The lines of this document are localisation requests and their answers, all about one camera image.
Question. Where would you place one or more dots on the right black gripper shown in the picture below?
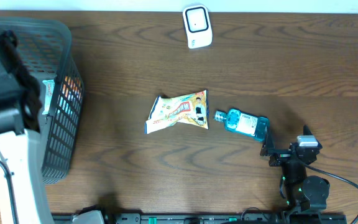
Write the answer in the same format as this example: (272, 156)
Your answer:
(280, 155)

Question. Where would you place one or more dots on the teal mouthwash bottle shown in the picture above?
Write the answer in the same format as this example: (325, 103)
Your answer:
(237, 121)

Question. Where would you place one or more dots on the yellow snack bag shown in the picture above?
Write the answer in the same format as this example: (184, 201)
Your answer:
(188, 109)

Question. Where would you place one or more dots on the small orange box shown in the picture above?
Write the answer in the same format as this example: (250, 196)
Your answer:
(72, 88)

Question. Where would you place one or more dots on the teal wet wipes pack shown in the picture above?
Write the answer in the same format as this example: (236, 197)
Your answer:
(49, 88)

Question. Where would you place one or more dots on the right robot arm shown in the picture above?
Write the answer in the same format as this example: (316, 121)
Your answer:
(304, 193)

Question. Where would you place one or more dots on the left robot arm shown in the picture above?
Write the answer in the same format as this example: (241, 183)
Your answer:
(22, 191)

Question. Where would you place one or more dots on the white barcode scanner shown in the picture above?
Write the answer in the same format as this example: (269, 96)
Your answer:
(197, 26)

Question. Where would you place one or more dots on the grey plastic mesh basket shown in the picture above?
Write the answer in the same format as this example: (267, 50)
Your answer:
(45, 49)

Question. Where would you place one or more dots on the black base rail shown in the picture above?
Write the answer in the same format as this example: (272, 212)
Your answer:
(252, 217)

